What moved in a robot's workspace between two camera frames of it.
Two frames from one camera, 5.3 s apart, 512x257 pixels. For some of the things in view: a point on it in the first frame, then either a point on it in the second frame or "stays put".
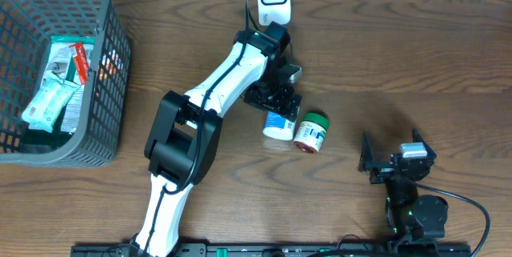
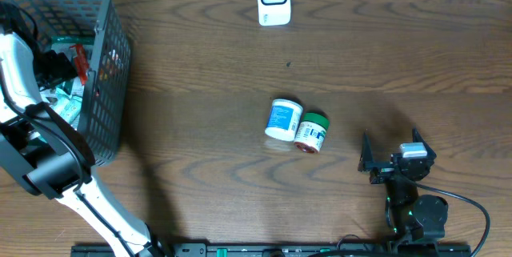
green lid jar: x=310 y=131 stays put
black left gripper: x=289 y=103 to x=58 y=72
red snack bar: x=81 y=62 stays put
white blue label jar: x=278 y=128 stays put
